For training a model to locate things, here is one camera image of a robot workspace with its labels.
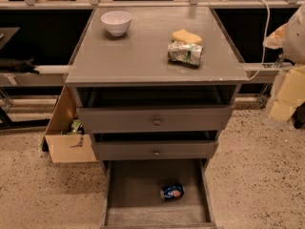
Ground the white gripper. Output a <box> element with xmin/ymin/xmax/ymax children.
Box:
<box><xmin>266</xmin><ymin>64</ymin><xmax>305</xmax><ymax>125</ymax></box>

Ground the blue pepsi can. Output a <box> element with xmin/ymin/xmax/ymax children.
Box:
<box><xmin>160</xmin><ymin>183</ymin><xmax>185</xmax><ymax>200</ymax></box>

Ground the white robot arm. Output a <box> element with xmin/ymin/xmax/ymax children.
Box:
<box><xmin>263</xmin><ymin>5</ymin><xmax>305</xmax><ymax>121</ymax></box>

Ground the grey top drawer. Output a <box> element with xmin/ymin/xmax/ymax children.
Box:
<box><xmin>76</xmin><ymin>107</ymin><xmax>233</xmax><ymax>134</ymax></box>

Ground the crushed green white can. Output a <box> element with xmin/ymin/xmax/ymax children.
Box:
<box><xmin>168</xmin><ymin>41</ymin><xmax>203</xmax><ymax>66</ymax></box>

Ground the grey drawer cabinet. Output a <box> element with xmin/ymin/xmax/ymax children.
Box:
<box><xmin>65</xmin><ymin>5</ymin><xmax>250</xmax><ymax>164</ymax></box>

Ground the grey open bottom drawer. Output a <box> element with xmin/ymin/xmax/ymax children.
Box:
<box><xmin>100</xmin><ymin>159</ymin><xmax>216</xmax><ymax>229</ymax></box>

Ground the grey middle drawer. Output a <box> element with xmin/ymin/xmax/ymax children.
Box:
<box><xmin>92</xmin><ymin>140</ymin><xmax>218</xmax><ymax>160</ymax></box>

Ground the yellow sponge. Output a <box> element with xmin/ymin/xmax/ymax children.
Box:
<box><xmin>172</xmin><ymin>29</ymin><xmax>202</xmax><ymax>45</ymax></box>

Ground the white ceramic bowl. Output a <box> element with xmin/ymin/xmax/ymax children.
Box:
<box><xmin>100</xmin><ymin>10</ymin><xmax>132</xmax><ymax>36</ymax></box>

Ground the green item in box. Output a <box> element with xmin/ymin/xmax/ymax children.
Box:
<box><xmin>61</xmin><ymin>119</ymin><xmax>84</xmax><ymax>135</ymax></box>

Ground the cardboard box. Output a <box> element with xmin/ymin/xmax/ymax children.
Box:
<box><xmin>44</xmin><ymin>86</ymin><xmax>96</xmax><ymax>163</ymax></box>

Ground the black object on shelf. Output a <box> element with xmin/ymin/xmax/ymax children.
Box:
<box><xmin>0</xmin><ymin>58</ymin><xmax>39</xmax><ymax>74</ymax></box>

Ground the white cable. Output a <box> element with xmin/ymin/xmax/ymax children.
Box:
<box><xmin>247</xmin><ymin>0</ymin><xmax>272</xmax><ymax>81</ymax></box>

